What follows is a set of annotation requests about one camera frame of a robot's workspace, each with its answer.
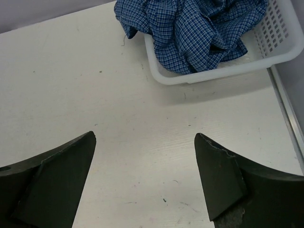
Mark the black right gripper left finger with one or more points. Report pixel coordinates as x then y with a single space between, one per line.
44 191

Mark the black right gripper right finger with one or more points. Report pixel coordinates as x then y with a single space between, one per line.
241 193

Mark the blue checked long sleeve shirt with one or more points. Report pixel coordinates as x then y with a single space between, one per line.
192 36

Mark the white plastic perforated basket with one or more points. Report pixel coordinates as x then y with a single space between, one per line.
276 39

